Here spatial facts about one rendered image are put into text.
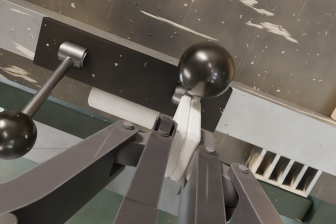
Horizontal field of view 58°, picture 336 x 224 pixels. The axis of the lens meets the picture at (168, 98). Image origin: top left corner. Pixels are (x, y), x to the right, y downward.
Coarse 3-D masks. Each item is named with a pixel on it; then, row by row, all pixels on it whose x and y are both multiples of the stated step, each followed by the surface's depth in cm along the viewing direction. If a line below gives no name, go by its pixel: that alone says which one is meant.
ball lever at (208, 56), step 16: (192, 48) 19; (208, 48) 19; (224, 48) 19; (192, 64) 19; (208, 64) 18; (224, 64) 19; (192, 80) 19; (208, 80) 18; (224, 80) 19; (176, 96) 29; (192, 96) 27; (208, 96) 19
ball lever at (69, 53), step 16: (64, 48) 29; (80, 48) 30; (64, 64) 29; (80, 64) 30; (48, 80) 27; (0, 112) 23; (16, 112) 23; (32, 112) 25; (0, 128) 22; (16, 128) 22; (32, 128) 23; (0, 144) 22; (16, 144) 22; (32, 144) 23
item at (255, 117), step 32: (0, 0) 31; (0, 32) 32; (32, 32) 31; (96, 32) 32; (256, 96) 31; (224, 128) 32; (256, 128) 32; (288, 128) 31; (320, 128) 31; (320, 160) 32
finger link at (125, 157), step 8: (136, 136) 16; (144, 136) 16; (128, 144) 15; (136, 144) 15; (144, 144) 15; (120, 152) 15; (128, 152) 15; (136, 152) 15; (120, 160) 15; (128, 160) 15; (136, 160) 16
